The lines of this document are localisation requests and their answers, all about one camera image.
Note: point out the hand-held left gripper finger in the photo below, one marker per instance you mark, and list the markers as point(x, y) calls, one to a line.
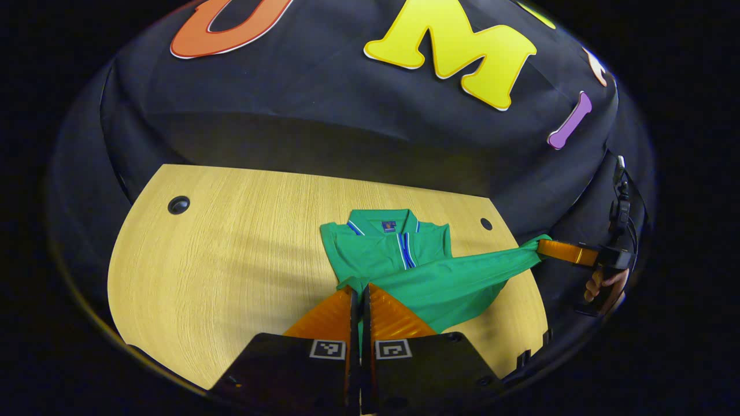
point(365, 323)
point(354, 323)

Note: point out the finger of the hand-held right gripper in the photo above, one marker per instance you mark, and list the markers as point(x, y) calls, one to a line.
point(569, 252)

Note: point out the black backdrop cloth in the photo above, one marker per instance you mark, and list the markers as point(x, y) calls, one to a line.
point(347, 115)

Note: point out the green T-shirt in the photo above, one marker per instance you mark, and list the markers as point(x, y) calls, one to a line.
point(439, 277)

